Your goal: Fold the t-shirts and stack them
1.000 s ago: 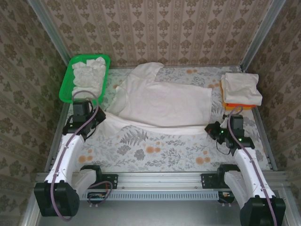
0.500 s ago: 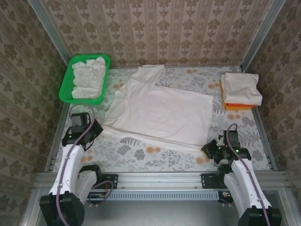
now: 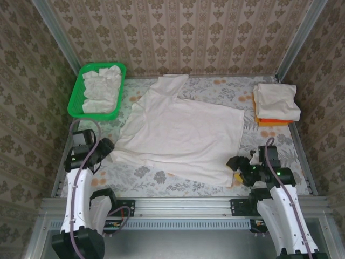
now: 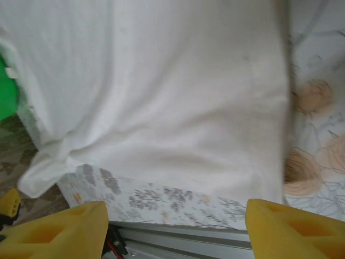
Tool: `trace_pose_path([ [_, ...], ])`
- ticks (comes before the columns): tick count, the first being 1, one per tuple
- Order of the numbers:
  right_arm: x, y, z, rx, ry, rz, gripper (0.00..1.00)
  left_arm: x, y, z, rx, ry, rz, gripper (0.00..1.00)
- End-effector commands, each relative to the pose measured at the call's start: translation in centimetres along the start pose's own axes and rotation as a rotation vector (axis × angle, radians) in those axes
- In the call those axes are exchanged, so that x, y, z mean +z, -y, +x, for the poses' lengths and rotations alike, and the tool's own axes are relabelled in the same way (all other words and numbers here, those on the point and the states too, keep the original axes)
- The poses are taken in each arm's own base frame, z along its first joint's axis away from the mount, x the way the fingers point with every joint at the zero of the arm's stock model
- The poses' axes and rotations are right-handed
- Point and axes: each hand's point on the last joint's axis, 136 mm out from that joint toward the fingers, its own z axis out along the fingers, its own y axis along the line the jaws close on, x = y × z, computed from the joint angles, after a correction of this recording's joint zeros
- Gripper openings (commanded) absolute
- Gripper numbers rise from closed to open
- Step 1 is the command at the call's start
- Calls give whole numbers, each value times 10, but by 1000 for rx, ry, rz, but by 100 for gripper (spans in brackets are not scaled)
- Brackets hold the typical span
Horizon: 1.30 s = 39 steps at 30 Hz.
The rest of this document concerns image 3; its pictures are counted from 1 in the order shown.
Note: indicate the white t-shirt with red print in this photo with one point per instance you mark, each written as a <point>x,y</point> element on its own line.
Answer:
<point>183,135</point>

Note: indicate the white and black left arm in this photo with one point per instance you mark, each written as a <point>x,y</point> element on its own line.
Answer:
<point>75,202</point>

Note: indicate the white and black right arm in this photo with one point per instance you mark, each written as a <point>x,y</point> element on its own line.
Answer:
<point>285,215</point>

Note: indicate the white crumpled t-shirt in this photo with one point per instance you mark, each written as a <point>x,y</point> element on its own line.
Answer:
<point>98,105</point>
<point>101,87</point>
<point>109,71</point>

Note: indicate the green plastic basket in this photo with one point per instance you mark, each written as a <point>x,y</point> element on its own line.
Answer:
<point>74,108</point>

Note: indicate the black wiring box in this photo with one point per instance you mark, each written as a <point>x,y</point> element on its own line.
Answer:
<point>258,225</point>
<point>111,226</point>

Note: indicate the floral patterned table cover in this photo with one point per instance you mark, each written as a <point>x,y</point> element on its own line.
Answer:
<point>151,186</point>

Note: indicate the folded yellow t-shirt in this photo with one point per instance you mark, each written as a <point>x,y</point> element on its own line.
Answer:
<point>254,105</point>

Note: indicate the folded white t-shirt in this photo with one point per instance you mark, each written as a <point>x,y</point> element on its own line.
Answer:
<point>277,102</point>

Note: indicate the grey metal base panel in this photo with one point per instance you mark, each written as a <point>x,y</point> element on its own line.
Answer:
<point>188,245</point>

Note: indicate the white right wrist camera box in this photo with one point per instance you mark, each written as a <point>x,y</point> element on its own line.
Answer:
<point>254,159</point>

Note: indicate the aluminium frame post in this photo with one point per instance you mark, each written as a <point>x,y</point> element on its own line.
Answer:
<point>54,35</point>
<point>299,35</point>

